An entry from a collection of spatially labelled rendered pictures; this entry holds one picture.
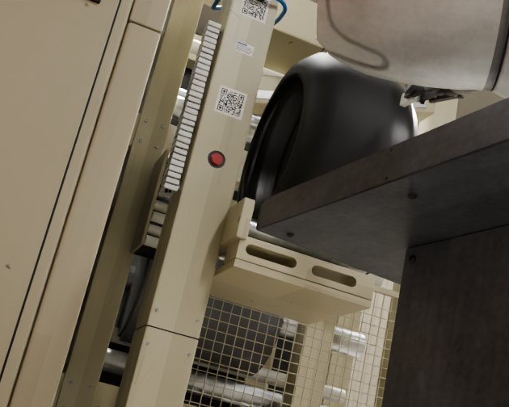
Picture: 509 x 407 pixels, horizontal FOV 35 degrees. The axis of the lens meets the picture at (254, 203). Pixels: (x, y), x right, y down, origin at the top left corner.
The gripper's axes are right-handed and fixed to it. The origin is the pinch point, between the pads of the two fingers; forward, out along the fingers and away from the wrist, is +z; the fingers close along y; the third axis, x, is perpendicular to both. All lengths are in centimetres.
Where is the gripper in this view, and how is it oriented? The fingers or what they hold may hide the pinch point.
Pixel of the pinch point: (410, 97)
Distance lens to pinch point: 188.9
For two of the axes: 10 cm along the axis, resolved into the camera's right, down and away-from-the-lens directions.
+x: -2.6, 9.5, -1.9
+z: -3.1, 1.0, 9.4
